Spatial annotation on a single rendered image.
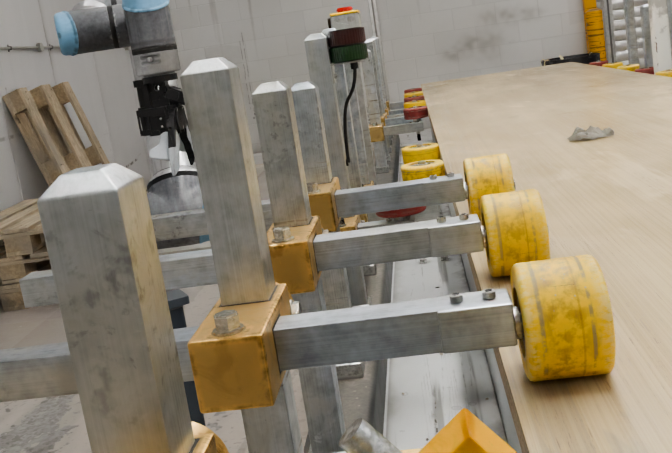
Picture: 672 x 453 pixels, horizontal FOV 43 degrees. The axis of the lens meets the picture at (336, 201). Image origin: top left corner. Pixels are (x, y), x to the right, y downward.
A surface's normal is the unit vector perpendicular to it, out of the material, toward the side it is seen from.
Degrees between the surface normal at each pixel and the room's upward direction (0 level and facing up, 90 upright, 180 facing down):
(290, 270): 90
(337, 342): 90
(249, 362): 90
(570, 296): 50
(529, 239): 89
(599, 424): 0
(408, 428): 0
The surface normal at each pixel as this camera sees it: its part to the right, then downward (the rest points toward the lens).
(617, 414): -0.15, -0.97
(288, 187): -0.08, 0.19
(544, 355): -0.04, 0.46
